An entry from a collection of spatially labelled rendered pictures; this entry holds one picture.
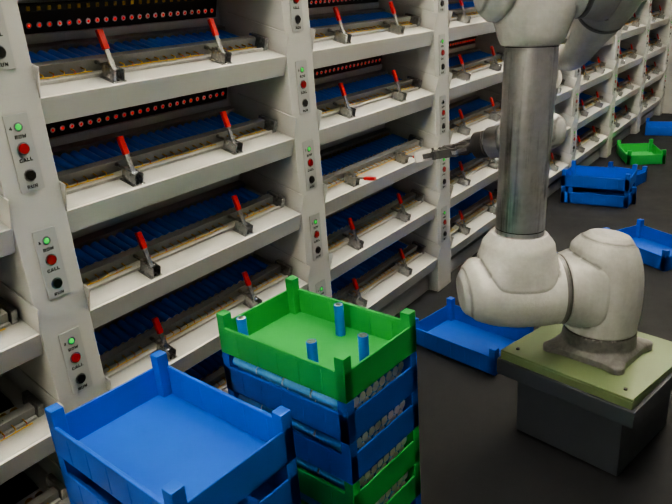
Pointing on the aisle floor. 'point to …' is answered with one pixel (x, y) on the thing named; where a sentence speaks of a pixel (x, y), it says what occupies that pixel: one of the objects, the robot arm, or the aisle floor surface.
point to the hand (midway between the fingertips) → (426, 155)
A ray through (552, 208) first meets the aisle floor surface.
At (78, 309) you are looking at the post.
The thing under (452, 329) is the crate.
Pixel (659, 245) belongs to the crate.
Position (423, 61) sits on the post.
